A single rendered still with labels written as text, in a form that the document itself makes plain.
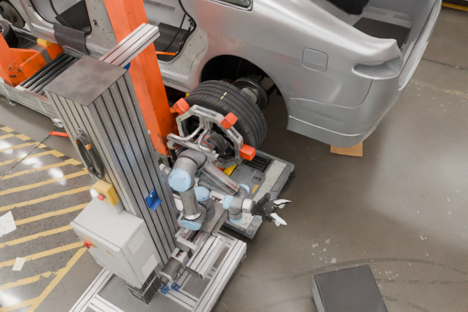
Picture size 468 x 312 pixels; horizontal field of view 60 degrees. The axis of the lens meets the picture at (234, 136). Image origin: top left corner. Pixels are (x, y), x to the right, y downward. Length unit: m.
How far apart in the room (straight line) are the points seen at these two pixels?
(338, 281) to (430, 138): 1.98
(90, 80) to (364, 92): 1.66
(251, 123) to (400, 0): 2.09
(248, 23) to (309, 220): 1.75
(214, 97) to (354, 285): 1.59
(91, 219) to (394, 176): 2.71
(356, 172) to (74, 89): 2.81
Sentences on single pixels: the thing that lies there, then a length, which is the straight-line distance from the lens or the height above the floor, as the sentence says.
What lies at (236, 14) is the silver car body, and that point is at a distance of 2.76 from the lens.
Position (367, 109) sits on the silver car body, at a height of 1.17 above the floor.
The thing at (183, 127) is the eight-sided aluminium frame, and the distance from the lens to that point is 3.13.
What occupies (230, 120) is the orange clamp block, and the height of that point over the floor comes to 1.15.
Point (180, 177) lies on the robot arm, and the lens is 2.04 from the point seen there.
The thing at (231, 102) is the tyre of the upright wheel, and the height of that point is 1.15.
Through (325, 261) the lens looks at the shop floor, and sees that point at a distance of 3.41.
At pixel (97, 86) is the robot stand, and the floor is 2.03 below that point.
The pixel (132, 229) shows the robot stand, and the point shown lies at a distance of 2.20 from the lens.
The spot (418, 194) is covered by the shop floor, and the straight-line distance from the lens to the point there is 3.93.
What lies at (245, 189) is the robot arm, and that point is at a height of 1.15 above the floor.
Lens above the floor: 3.06
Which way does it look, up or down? 48 degrees down
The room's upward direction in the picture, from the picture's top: 5 degrees counter-clockwise
